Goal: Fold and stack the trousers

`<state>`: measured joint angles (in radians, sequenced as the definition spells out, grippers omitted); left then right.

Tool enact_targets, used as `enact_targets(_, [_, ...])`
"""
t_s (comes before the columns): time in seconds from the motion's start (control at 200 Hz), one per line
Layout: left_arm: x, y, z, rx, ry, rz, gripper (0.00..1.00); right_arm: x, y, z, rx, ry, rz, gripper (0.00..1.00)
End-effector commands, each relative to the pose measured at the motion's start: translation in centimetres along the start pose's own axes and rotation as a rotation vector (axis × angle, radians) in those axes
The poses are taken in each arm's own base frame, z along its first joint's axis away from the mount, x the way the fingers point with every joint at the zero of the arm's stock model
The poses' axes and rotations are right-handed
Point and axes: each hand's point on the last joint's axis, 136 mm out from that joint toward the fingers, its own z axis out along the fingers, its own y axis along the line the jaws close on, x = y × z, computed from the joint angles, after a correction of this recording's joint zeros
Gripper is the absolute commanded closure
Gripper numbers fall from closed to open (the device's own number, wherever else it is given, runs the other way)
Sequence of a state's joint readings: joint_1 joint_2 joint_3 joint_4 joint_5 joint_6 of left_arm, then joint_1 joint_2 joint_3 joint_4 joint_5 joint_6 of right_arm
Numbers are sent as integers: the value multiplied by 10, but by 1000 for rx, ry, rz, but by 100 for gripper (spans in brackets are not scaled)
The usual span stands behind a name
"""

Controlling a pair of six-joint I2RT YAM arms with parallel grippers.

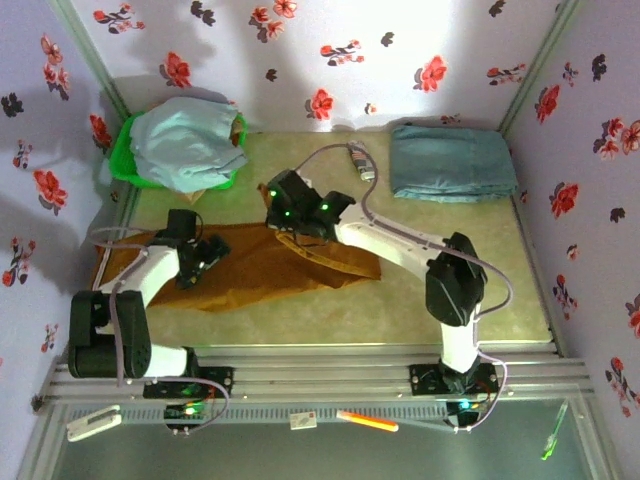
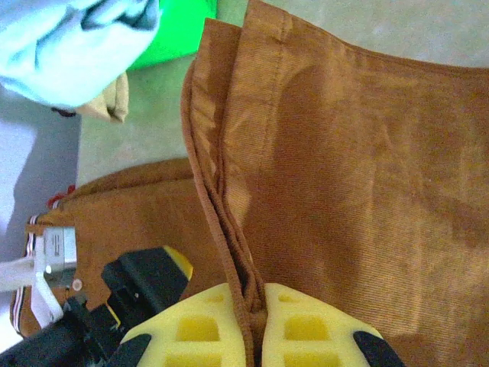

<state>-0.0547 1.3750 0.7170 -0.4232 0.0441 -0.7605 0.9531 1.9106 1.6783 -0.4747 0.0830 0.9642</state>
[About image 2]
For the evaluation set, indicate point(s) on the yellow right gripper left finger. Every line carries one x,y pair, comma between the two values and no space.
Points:
229,344

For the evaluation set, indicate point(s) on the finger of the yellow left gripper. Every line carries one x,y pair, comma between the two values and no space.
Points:
145,279

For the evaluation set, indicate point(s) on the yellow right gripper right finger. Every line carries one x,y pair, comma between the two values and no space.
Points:
275,344

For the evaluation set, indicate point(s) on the brown trousers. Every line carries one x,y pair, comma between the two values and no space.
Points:
344,191

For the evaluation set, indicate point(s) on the beige trousers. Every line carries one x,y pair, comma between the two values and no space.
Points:
111,99

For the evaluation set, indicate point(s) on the light blue trousers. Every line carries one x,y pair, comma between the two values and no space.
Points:
68,49

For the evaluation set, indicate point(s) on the green plastic basket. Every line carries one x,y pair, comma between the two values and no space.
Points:
179,30

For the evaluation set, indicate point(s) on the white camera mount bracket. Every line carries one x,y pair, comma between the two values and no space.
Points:
47,302

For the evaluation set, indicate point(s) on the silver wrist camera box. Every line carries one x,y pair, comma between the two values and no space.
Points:
57,248

